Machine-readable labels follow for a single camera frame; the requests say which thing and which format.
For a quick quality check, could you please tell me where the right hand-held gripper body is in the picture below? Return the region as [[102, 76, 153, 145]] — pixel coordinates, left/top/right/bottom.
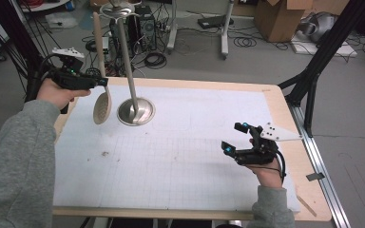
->
[[235, 122, 304, 166]]

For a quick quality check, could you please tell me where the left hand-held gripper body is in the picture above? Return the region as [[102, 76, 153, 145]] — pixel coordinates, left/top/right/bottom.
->
[[48, 47, 98, 92]]

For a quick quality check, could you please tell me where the beige slotted spoon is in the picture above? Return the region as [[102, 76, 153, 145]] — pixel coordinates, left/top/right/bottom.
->
[[92, 11, 113, 125]]

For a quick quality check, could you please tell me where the metal stand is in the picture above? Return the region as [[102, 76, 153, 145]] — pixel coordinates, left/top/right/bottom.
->
[[100, 0, 156, 127]]

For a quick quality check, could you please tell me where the person's left hand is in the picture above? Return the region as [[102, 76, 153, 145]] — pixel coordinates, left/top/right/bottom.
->
[[36, 77, 92, 110]]

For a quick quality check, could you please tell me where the person's right hand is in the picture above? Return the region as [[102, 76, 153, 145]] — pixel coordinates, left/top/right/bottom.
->
[[246, 138, 284, 190]]

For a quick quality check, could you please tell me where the grey computer tower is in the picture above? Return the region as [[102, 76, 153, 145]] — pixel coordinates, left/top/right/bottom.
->
[[108, 17, 131, 53]]

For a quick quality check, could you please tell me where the clear plastic bag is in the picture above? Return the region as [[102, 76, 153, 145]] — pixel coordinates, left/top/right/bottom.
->
[[46, 12, 79, 29]]

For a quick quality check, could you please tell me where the white grid paper sheet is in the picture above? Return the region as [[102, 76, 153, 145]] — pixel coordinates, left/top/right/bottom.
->
[[52, 85, 302, 213]]

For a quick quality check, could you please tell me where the black tape piece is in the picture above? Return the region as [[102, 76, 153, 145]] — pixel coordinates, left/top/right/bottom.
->
[[305, 172, 326, 182]]

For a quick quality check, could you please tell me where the black computer tower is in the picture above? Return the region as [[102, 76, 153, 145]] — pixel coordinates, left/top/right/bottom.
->
[[134, 4, 158, 52]]

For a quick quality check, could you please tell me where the thin wooden stick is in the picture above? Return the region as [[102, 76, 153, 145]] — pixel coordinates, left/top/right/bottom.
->
[[296, 194, 317, 218]]

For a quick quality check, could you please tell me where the white round platform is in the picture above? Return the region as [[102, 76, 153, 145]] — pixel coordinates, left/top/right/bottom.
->
[[18, 0, 72, 13]]

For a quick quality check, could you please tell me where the white desk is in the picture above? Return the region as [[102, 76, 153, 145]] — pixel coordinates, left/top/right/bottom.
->
[[165, 0, 236, 61]]

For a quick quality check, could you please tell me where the black flat device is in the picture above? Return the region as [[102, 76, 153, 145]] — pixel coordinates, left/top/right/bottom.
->
[[198, 13, 235, 30]]

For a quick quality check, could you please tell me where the large cardboard box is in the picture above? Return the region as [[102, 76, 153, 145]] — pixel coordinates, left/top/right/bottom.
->
[[254, 0, 317, 44]]

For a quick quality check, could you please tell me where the white flat board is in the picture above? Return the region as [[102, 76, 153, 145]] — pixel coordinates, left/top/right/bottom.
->
[[290, 39, 359, 59]]

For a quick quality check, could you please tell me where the grey rounded device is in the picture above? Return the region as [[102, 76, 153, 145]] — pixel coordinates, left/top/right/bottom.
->
[[298, 11, 336, 44]]

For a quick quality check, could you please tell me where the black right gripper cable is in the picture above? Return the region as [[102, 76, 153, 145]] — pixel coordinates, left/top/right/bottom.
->
[[274, 150, 287, 185]]

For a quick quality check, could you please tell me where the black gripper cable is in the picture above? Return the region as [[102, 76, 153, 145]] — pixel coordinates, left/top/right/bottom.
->
[[28, 53, 65, 103], [274, 150, 287, 185]]

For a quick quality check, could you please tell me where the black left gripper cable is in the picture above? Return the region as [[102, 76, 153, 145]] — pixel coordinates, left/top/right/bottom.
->
[[28, 53, 65, 103]]

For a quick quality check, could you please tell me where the coiled black cable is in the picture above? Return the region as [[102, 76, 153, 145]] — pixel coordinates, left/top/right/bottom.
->
[[144, 51, 168, 70]]

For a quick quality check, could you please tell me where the aluminium rail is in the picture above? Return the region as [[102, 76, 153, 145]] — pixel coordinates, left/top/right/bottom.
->
[[286, 101, 353, 228]]

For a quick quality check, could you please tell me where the black metal frame post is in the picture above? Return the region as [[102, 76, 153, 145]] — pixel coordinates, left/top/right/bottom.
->
[[0, 0, 44, 103]]

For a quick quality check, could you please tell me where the red cable bundle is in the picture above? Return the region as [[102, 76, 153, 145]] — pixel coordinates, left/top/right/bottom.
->
[[20, 0, 46, 10]]

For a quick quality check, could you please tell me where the black metal frame strut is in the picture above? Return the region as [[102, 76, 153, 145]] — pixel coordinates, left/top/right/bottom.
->
[[278, 0, 365, 138]]

